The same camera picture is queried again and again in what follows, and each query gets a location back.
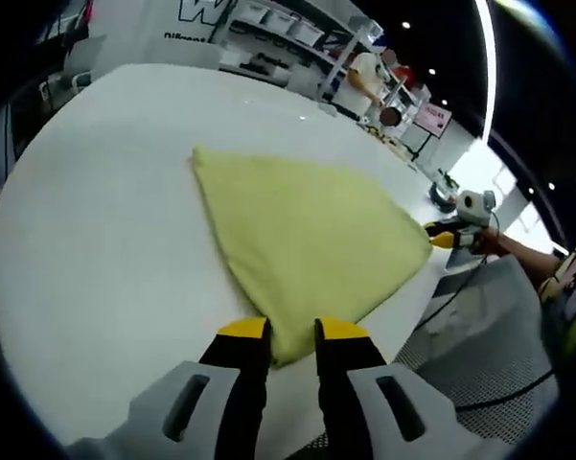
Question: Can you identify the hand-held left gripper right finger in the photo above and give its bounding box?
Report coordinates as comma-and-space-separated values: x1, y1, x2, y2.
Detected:
313, 315, 461, 460

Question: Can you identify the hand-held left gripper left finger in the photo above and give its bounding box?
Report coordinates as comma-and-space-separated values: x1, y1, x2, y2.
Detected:
100, 315, 273, 460

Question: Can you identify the yellow blue grey garment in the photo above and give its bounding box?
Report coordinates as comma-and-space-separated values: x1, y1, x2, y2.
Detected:
191, 145, 432, 369

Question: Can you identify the person's right hand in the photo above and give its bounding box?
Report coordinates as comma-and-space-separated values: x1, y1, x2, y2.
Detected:
479, 228, 504, 254

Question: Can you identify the grey curved device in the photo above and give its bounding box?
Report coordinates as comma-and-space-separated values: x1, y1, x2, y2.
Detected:
428, 181, 456, 213

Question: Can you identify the black display stand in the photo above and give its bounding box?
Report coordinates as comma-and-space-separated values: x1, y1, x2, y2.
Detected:
405, 128, 437, 160

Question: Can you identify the pink display screen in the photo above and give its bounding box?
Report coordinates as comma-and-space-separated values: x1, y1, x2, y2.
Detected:
419, 103, 452, 137

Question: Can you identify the pile of small toys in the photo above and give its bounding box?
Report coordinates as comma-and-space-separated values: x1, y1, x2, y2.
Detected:
358, 122, 414, 160

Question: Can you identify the ceiling light strip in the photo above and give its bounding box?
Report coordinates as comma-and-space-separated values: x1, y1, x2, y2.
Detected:
473, 0, 499, 141

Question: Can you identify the group of ceiling spotlights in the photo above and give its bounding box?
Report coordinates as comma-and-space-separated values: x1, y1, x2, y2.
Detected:
400, 19, 576, 196

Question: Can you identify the metal shelving rack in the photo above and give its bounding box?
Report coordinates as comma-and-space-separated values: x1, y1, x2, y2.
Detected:
219, 0, 413, 105

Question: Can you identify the grey hanging handbag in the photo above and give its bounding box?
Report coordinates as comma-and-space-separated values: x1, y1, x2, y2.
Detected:
61, 0, 95, 44

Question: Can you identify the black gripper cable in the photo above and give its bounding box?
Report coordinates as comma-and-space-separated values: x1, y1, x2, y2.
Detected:
411, 210, 560, 413

